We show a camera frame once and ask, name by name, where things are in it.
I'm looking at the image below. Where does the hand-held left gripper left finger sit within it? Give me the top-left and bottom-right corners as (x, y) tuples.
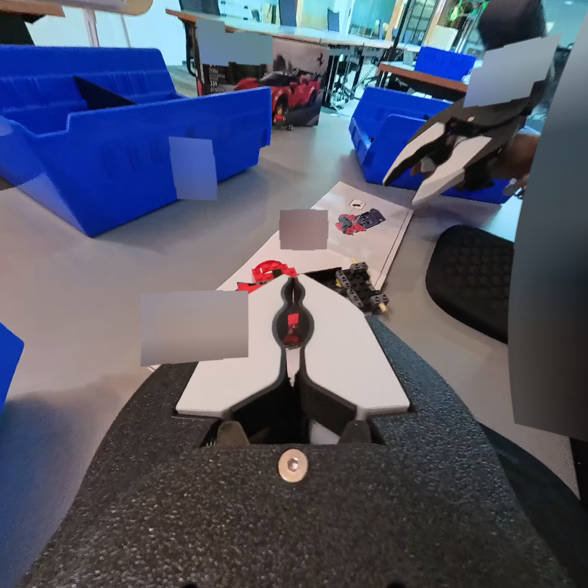
(176, 277), (295, 419)

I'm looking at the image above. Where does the person's right hand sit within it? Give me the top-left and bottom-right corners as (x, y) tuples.
(494, 131), (540, 182)

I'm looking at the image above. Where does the black dimpled cushion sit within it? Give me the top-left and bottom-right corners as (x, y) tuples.
(425, 225), (515, 343)

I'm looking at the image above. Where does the red and black lego car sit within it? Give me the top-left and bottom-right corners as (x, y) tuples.
(236, 259), (390, 350)

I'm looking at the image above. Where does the blue divided plastic bin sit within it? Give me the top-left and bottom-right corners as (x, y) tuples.
(0, 46), (273, 237)

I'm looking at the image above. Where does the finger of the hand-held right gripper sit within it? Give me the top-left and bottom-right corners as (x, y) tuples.
(383, 123), (448, 187)
(411, 136), (493, 206)

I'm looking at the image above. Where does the wooden office desk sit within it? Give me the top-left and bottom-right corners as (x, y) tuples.
(377, 62), (469, 95)
(166, 9), (396, 49)

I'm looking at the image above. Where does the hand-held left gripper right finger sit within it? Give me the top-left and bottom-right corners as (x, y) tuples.
(294, 275), (410, 443)

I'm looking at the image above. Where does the lego instruction booklet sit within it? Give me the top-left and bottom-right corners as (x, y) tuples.
(213, 180), (414, 322)

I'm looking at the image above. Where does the black lego set box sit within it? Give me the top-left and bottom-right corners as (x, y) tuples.
(197, 21), (330, 128)

